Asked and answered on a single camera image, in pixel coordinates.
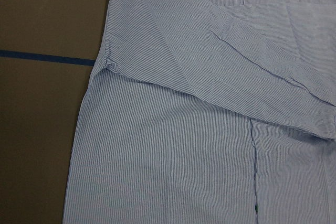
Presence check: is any light blue striped shirt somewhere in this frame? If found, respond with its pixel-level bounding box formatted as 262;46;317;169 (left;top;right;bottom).
62;0;335;223

